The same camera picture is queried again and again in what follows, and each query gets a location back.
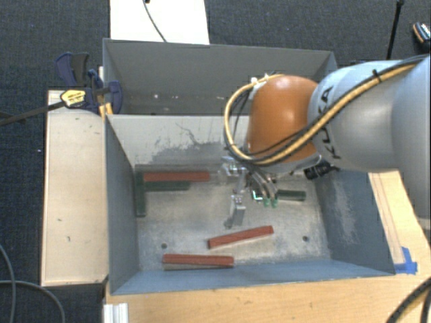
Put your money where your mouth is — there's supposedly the pale wood flat board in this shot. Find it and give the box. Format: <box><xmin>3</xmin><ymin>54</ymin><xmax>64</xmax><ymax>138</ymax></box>
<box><xmin>40</xmin><ymin>89</ymin><xmax>110</xmax><ymax>287</ymax></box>

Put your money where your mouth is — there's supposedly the grey metal bin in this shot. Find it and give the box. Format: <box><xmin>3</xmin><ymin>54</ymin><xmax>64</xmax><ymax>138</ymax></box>
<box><xmin>102</xmin><ymin>38</ymin><xmax>397</xmax><ymax>296</ymax></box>

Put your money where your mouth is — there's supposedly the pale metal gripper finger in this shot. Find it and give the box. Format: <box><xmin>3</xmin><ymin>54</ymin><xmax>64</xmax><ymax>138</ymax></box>
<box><xmin>224</xmin><ymin>195</ymin><xmax>238</xmax><ymax>230</ymax></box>
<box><xmin>235</xmin><ymin>196</ymin><xmax>247</xmax><ymax>226</ymax></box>

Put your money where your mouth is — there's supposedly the red-brown flat block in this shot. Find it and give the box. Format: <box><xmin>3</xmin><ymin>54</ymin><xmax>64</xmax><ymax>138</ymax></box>
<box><xmin>162</xmin><ymin>253</ymin><xmax>236</xmax><ymax>272</ymax></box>
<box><xmin>142</xmin><ymin>170</ymin><xmax>211</xmax><ymax>183</ymax></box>
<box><xmin>206</xmin><ymin>225</ymin><xmax>275</xmax><ymax>250</ymax></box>

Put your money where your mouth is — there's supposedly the black cylinder on white bracket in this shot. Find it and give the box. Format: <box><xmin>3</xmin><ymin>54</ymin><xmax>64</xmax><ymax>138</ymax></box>
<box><xmin>292</xmin><ymin>155</ymin><xmax>340</xmax><ymax>180</ymax></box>

